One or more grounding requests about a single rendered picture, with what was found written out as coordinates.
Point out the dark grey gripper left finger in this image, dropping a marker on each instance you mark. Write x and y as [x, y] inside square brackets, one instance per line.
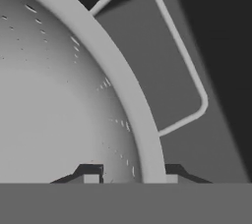
[88, 170]

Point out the grey metal colander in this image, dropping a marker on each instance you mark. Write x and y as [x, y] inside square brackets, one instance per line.
[65, 103]

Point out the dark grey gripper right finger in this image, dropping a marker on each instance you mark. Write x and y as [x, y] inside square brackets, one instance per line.
[178, 171]

